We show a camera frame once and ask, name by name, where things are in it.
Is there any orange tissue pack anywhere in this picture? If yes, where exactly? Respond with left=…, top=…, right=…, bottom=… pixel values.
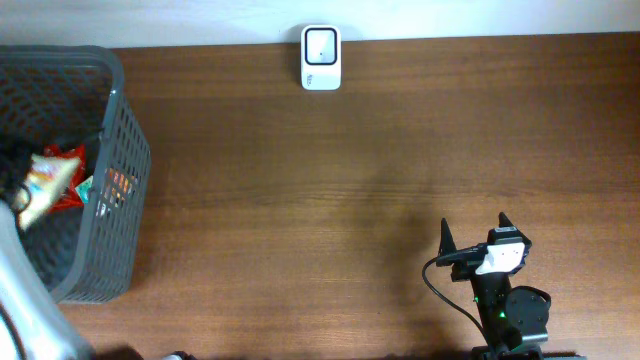
left=104, top=168, right=137, bottom=207

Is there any teal tissue pack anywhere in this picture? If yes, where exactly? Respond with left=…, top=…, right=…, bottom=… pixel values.
left=75, top=176, right=93, bottom=205

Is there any red snack bag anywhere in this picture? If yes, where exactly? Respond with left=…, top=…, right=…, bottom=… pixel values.
left=44, top=145, right=86, bottom=213

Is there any yellow chips bag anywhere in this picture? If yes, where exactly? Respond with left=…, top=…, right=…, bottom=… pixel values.
left=12, top=155, right=81, bottom=231

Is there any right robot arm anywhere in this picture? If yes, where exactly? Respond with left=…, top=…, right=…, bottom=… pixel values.
left=421, top=212, right=580, bottom=360

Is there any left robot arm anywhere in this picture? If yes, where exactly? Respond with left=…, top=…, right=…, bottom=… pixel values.
left=1, top=204, right=93, bottom=359

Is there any white barcode scanner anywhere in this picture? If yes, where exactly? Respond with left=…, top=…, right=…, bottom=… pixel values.
left=300, top=24, right=342, bottom=91

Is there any grey plastic basket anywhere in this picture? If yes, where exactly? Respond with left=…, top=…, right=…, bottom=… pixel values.
left=1, top=45, right=151, bottom=303

